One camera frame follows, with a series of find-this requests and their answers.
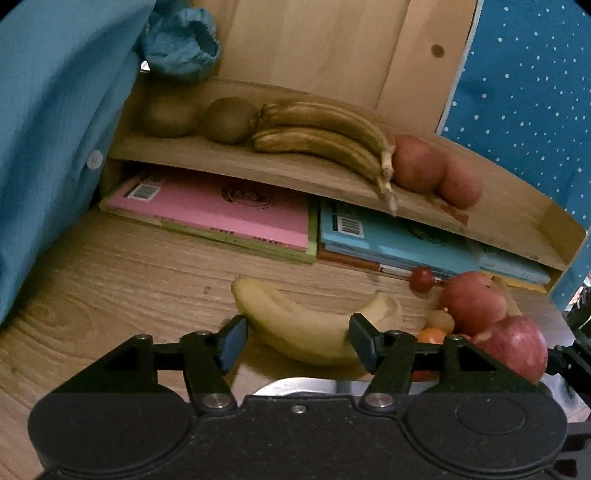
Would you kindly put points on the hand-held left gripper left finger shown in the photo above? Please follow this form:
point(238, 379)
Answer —
point(233, 344)

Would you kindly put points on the wooden panel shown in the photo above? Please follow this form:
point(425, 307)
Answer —
point(323, 46)

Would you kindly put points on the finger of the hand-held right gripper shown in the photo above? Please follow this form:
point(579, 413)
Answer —
point(575, 364)
point(581, 318)

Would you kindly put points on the overripe brown banana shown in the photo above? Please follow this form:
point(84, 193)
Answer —
point(314, 145)
point(323, 117)

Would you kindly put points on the wooden desk shelf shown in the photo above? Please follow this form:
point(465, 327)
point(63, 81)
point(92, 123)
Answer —
point(286, 168)

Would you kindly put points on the blue dotted cloth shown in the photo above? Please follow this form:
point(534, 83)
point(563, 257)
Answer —
point(526, 92)

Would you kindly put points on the light blue book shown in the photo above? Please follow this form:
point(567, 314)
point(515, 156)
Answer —
point(512, 267)

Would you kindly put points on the red book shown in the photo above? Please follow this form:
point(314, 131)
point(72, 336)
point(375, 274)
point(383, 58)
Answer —
point(351, 261)

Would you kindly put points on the metal tray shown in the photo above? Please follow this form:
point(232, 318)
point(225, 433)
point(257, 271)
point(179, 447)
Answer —
point(304, 386)

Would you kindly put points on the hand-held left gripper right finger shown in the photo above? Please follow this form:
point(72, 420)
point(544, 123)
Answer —
point(362, 344)

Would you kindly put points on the dark red apple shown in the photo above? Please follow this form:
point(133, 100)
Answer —
point(418, 164)
point(461, 184)

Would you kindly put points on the yellow banana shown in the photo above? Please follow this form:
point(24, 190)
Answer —
point(300, 330)

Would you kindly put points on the brown longan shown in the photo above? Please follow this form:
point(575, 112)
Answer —
point(439, 321)

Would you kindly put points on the orange tomato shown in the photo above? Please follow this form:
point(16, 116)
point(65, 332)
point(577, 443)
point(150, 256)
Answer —
point(431, 336)

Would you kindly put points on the red cherry tomato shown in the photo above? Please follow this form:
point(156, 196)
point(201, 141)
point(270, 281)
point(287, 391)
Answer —
point(421, 279)

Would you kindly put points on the brown kiwi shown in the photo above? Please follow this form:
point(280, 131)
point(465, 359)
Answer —
point(170, 116)
point(228, 121)

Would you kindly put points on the pink book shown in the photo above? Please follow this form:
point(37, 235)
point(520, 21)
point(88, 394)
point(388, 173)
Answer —
point(207, 207)

